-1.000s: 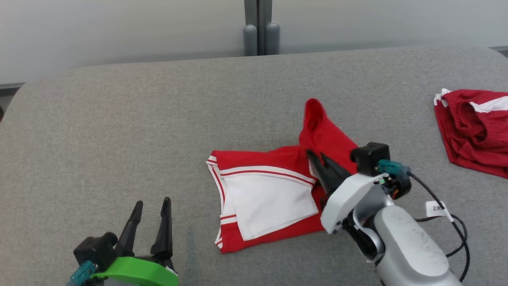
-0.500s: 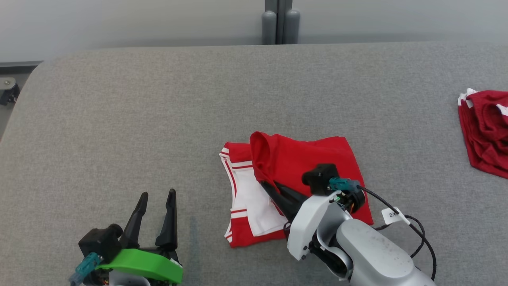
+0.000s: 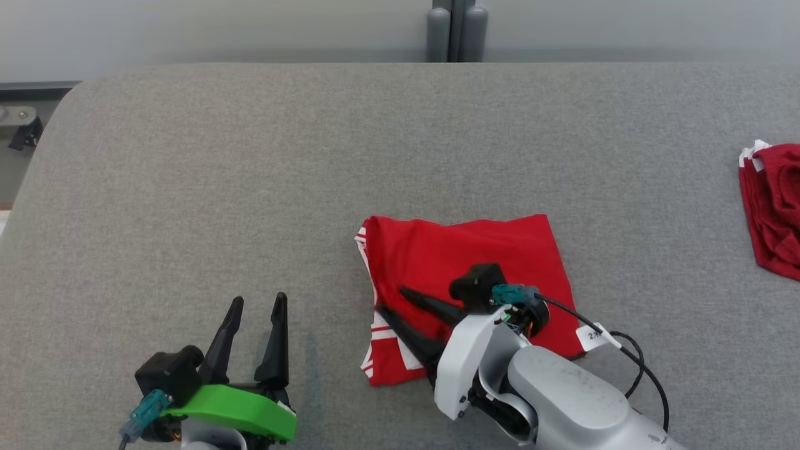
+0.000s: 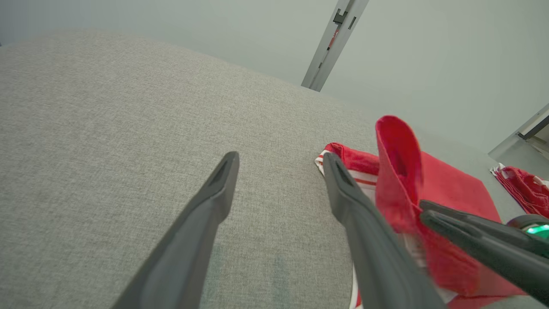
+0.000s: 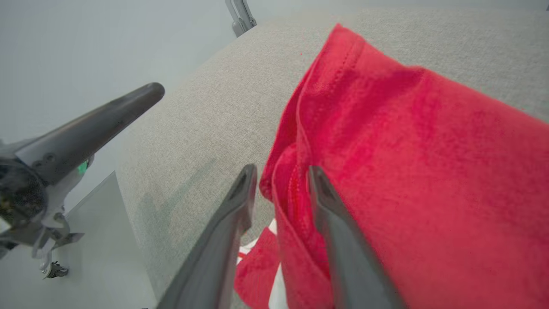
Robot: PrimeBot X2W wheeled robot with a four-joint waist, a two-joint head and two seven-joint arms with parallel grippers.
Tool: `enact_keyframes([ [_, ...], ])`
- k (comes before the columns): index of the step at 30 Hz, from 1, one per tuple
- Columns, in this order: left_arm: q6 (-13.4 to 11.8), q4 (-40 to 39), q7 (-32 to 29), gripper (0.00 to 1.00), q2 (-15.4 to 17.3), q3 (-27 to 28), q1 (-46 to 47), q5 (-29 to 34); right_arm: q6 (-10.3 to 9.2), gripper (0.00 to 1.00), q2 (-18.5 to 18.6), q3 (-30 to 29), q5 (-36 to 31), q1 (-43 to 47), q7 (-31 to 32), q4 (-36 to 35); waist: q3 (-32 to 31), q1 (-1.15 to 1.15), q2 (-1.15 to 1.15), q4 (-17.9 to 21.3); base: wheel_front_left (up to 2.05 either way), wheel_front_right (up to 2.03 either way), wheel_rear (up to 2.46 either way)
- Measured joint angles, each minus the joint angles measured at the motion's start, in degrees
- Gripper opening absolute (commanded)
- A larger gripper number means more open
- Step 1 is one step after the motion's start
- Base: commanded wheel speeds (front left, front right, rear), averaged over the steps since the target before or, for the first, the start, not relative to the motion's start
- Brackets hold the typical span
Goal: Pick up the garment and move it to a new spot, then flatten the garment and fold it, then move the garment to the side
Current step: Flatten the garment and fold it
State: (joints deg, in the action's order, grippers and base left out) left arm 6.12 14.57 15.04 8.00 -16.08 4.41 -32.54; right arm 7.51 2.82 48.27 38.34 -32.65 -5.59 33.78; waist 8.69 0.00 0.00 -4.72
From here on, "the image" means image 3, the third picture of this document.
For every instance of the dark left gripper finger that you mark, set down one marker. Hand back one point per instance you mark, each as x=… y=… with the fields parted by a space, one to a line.
x=276 y=350
x=222 y=350

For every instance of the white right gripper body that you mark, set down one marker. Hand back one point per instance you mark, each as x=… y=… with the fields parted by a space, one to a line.
x=465 y=356

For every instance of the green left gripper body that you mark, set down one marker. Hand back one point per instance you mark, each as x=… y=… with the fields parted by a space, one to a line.
x=237 y=406

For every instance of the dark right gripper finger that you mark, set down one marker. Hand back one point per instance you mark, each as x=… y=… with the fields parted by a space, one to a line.
x=415 y=344
x=434 y=305

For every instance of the red basketball jersey white sleeves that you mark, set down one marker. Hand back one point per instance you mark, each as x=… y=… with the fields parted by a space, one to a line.
x=450 y=250

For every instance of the red shorts with white stripe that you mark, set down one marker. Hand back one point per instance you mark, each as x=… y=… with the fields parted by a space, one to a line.
x=775 y=212

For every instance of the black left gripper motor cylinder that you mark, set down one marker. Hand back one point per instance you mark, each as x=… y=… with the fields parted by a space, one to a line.
x=159 y=430

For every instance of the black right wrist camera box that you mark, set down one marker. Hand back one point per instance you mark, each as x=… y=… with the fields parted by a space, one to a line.
x=478 y=284

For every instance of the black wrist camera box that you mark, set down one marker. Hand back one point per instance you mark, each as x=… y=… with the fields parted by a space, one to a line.
x=165 y=375
x=478 y=284

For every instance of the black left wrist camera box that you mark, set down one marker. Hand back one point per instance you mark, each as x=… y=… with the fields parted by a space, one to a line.
x=165 y=375

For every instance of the grey wall pillar frame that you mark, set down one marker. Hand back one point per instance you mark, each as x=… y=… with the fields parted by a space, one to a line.
x=457 y=31

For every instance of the grey metal bracket with screws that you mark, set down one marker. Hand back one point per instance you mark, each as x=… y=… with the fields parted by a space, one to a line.
x=19 y=125

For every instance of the grey wall base rail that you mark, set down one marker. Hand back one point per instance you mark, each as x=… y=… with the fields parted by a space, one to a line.
x=37 y=87

